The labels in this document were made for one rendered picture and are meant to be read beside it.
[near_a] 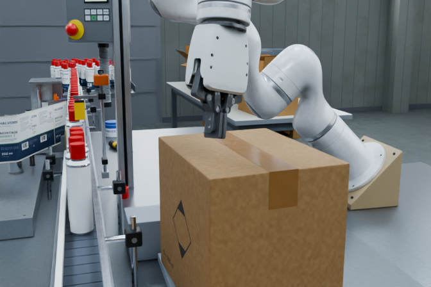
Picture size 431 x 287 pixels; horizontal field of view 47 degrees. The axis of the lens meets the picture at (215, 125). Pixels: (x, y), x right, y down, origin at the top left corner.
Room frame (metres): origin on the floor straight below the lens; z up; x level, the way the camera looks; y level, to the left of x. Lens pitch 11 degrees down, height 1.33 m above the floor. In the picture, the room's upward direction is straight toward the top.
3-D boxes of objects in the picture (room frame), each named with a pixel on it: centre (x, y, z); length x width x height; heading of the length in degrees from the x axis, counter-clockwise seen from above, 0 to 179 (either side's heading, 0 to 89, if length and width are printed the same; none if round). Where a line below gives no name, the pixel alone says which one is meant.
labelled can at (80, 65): (3.83, 0.98, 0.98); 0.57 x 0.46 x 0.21; 106
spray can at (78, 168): (1.04, 0.30, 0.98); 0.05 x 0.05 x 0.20
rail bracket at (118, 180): (1.12, 0.25, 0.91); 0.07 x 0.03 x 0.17; 106
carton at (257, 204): (0.86, -0.05, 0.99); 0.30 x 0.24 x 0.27; 21
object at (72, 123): (1.48, 0.43, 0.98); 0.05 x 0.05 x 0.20
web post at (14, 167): (1.50, 0.63, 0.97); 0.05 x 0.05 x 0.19
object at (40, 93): (1.80, 0.62, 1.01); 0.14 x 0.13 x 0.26; 16
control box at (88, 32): (1.55, 0.36, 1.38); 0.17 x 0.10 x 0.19; 71
